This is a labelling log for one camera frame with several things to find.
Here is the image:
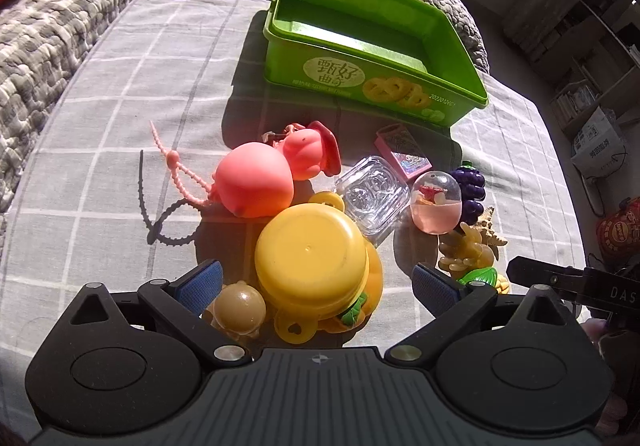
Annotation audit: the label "pink card box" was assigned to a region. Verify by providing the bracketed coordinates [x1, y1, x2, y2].
[374, 123, 433, 182]

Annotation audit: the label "pink pig squeeze toy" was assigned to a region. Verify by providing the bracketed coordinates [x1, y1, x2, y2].
[151, 121, 342, 218]

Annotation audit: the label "clear plastic lens case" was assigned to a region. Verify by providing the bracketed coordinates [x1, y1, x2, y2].
[334, 156, 410, 242]

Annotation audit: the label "white paper bag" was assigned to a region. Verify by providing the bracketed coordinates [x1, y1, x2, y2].
[572, 107, 627, 180]

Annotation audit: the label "yellow toy pumpkin bowl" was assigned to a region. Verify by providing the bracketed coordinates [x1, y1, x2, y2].
[254, 192, 383, 344]

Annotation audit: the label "grey checked blanket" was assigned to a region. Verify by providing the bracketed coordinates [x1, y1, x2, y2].
[1, 0, 132, 210]

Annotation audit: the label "beige dried starfish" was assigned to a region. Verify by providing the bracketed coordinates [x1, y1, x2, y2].
[474, 206, 508, 260]

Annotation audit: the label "green plastic cookie box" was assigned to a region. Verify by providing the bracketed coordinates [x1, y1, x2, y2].
[262, 0, 488, 128]

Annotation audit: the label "pink clear capsule ball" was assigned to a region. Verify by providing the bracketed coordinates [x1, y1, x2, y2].
[410, 171, 462, 236]

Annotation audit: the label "wooden bookshelf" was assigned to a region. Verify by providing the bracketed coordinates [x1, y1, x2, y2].
[533, 0, 639, 138]

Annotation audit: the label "toy corn cob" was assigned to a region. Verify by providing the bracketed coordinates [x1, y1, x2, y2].
[459, 266, 511, 294]

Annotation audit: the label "red snack bag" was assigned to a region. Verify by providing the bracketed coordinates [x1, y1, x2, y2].
[597, 197, 640, 264]

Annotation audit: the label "tan rubber octopus toy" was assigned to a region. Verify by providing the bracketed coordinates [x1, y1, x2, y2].
[202, 280, 267, 339]

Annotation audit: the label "person's right hand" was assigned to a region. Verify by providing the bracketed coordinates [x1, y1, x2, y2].
[582, 318, 639, 445]

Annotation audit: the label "purple toy grapes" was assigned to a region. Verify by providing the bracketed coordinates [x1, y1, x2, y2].
[449, 161, 486, 226]

